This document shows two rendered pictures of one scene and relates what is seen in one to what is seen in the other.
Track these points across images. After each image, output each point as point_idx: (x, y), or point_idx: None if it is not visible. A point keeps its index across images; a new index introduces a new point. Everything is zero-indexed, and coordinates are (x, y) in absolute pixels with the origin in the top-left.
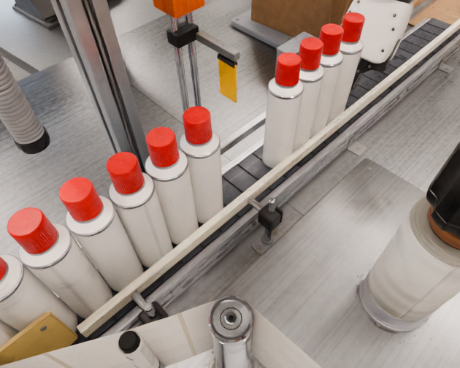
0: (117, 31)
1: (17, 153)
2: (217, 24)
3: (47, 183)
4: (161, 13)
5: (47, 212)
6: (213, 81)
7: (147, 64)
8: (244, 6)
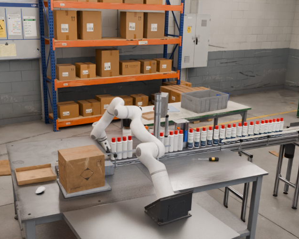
0: (150, 197)
1: (181, 174)
2: (114, 191)
3: (174, 169)
4: (131, 200)
5: (174, 166)
6: (128, 177)
7: (144, 185)
8: (99, 196)
